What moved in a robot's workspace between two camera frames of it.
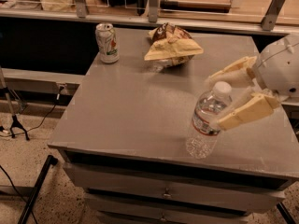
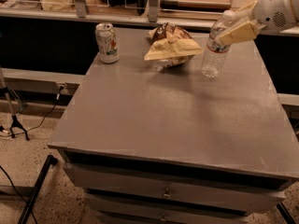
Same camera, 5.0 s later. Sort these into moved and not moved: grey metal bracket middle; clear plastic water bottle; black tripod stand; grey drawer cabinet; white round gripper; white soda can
Moved: white round gripper; clear plastic water bottle
Not moved: grey drawer cabinet; grey metal bracket middle; white soda can; black tripod stand
